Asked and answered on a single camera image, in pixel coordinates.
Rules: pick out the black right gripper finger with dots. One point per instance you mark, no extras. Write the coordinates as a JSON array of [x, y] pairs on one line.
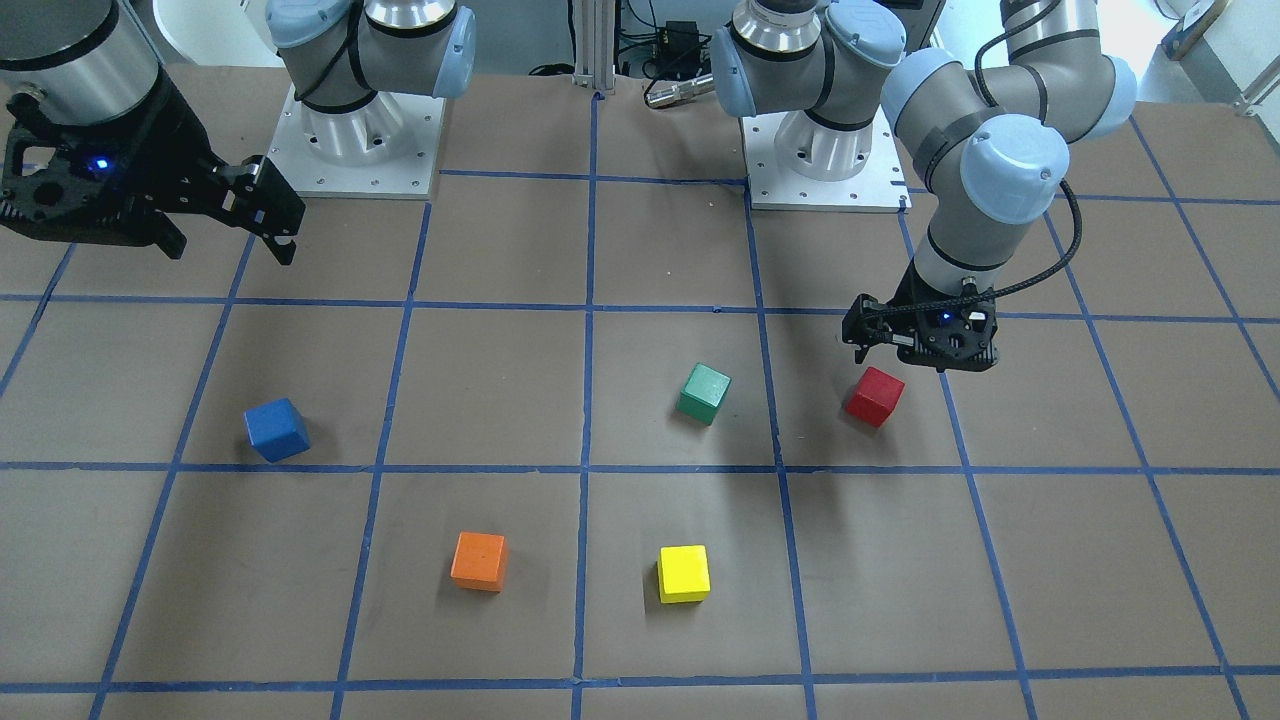
[[254, 195]]

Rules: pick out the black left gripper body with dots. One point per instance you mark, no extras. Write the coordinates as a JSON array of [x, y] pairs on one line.
[[863, 327]]

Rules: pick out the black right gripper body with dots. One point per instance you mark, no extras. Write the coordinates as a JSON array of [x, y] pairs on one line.
[[170, 135]]

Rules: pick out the red wooden block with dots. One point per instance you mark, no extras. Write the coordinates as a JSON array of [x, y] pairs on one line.
[[874, 399]]

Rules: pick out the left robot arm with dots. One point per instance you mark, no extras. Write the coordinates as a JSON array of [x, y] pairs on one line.
[[991, 145]]

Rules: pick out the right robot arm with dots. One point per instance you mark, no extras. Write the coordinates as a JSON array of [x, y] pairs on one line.
[[95, 62]]

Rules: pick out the blue wooden block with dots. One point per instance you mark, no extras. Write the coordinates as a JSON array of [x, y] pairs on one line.
[[276, 430]]

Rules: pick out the green wooden block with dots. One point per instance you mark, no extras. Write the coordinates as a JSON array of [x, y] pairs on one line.
[[702, 394]]

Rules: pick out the yellow wooden block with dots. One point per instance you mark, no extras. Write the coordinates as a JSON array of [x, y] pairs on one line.
[[683, 574]]

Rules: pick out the orange wooden block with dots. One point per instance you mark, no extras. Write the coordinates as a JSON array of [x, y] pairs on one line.
[[480, 562]]

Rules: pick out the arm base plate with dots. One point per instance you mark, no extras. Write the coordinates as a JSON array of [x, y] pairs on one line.
[[795, 165], [386, 150]]

